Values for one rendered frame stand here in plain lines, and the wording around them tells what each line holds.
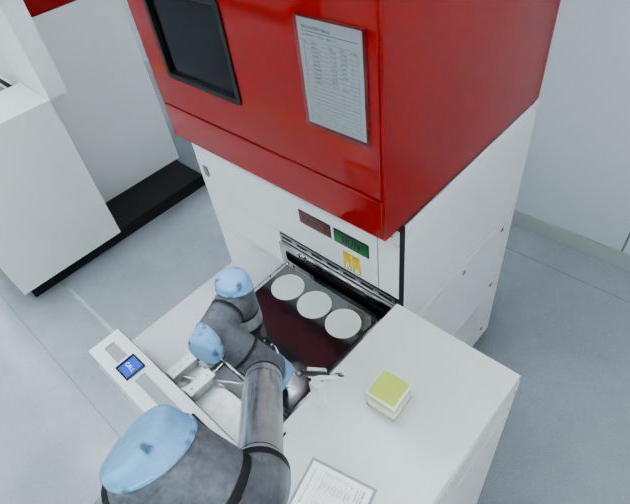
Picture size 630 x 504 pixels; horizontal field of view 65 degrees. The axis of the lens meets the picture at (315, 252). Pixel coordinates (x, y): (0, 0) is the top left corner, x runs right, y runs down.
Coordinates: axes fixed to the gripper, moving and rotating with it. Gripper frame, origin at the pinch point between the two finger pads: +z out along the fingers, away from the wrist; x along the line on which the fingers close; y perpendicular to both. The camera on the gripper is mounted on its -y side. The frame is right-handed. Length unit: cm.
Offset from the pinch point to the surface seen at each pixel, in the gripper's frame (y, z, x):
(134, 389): 4.4, -4.7, 31.4
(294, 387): -5.5, 1.4, -6.3
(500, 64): 26, -54, -73
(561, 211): 84, 72, -164
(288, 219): 38.8, -14.1, -18.7
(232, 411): -5.3, 3.3, 10.2
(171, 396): -0.9, -4.7, 22.6
